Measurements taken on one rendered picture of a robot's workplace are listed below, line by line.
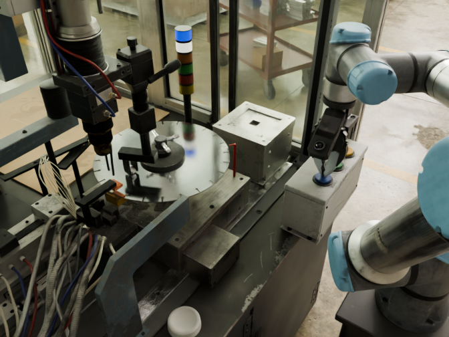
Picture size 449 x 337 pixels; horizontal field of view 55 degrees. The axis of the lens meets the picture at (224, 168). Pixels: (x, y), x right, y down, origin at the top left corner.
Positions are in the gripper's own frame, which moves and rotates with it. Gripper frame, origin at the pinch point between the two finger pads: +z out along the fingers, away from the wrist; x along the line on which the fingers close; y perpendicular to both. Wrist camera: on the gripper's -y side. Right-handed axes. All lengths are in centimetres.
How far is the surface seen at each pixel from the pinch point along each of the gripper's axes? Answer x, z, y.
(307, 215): 0.1, 9.2, -6.1
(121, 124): 79, 17, 6
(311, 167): 4.5, 2.4, 3.7
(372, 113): 40, 92, 199
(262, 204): 15.2, 16.7, -1.5
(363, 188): 15, 92, 115
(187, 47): 46, -19, 6
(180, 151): 30.7, -3.9, -16.7
